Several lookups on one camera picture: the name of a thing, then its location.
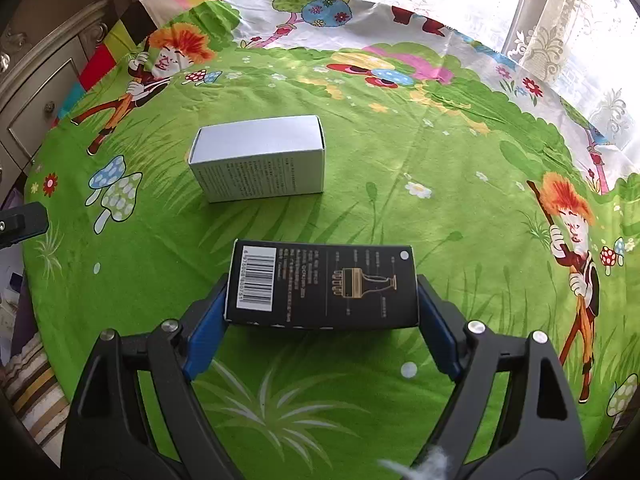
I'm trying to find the purple cardboard storage box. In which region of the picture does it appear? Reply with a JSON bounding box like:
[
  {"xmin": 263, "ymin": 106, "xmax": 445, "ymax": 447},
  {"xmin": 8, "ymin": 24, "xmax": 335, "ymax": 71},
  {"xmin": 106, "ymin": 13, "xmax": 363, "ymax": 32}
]
[{"xmin": 0, "ymin": 247, "xmax": 41, "ymax": 361}]

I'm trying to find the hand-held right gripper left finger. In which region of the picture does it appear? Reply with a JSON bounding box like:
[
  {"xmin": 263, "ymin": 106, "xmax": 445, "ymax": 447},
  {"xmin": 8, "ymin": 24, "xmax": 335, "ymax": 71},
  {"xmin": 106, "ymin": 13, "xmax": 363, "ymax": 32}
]
[{"xmin": 60, "ymin": 274, "xmax": 233, "ymax": 480}]

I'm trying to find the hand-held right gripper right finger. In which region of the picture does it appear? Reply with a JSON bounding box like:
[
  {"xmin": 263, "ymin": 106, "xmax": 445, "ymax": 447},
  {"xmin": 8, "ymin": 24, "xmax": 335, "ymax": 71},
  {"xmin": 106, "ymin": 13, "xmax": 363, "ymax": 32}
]
[{"xmin": 415, "ymin": 274, "xmax": 587, "ymax": 480}]

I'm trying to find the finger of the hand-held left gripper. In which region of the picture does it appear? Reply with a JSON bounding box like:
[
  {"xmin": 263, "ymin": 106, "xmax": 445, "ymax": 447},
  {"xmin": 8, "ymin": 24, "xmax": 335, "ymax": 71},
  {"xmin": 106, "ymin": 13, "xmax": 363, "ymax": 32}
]
[{"xmin": 0, "ymin": 202, "xmax": 50, "ymax": 250}]

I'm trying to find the cream carved dresser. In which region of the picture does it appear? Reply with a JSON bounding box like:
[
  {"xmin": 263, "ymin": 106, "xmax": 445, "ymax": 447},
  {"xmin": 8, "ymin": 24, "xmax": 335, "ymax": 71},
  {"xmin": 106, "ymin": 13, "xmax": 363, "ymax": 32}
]
[{"xmin": 0, "ymin": 0, "xmax": 126, "ymax": 191}]

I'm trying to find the white lace curtain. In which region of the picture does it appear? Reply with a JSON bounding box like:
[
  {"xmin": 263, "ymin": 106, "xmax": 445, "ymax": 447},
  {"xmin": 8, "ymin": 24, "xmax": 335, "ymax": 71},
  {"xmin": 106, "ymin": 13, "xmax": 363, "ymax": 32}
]
[{"xmin": 505, "ymin": 0, "xmax": 640, "ymax": 151}]

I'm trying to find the black barcode box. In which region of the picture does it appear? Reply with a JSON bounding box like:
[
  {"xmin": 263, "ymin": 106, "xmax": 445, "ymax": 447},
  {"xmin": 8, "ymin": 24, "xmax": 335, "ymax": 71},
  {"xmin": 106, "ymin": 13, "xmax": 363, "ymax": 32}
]
[{"xmin": 223, "ymin": 239, "xmax": 419, "ymax": 332}]

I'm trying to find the white box dark side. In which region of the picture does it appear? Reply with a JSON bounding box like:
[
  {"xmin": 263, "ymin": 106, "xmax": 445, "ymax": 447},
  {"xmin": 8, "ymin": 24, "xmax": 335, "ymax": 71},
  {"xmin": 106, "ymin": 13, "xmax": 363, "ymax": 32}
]
[{"xmin": 188, "ymin": 114, "xmax": 327, "ymax": 204}]

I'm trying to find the green cartoon printed blanket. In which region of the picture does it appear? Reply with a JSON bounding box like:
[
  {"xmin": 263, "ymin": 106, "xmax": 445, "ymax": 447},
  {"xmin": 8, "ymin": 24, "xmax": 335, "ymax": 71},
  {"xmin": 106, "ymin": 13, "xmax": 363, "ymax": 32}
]
[{"xmin": 22, "ymin": 0, "xmax": 640, "ymax": 466}]

